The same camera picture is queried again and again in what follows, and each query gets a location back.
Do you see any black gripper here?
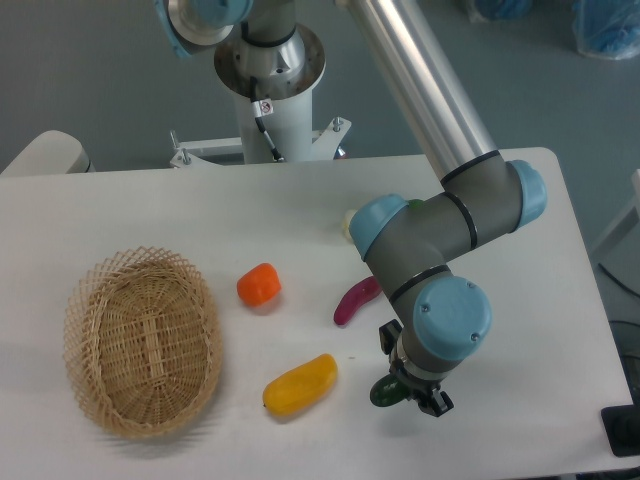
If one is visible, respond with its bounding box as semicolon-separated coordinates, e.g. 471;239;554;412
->
378;321;454;417

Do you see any dark green cucumber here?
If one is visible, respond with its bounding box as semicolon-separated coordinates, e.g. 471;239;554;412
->
369;374;409;408

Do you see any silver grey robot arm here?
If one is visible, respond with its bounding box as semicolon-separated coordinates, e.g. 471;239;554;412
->
155;1;547;417

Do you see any green vegetable behind arm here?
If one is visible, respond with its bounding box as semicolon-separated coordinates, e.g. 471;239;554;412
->
408;199;424;209

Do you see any woven wicker basket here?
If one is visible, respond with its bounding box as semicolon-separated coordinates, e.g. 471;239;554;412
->
64;247;223;439

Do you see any yellow bell pepper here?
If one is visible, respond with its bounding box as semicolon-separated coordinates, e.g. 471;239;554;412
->
262;354;338;417

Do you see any purple eggplant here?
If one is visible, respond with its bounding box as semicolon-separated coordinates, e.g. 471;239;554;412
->
333;276;382;327

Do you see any black device on right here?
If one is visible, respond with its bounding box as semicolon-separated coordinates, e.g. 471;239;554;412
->
601;405;639;458

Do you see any white garlic bulb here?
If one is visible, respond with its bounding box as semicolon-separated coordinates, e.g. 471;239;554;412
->
341;209;356;243

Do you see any orange bell pepper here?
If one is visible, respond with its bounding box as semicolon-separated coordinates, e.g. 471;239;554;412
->
236;263;281;307

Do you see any blue plastic bag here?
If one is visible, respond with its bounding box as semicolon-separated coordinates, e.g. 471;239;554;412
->
572;0;639;60

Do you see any white chair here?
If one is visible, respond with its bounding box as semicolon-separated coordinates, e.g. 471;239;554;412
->
1;130;96;178

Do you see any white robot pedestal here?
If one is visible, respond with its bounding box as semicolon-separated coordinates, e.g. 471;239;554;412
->
170;24;352;168

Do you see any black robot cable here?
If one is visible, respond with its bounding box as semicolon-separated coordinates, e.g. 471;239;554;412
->
241;19;287;163

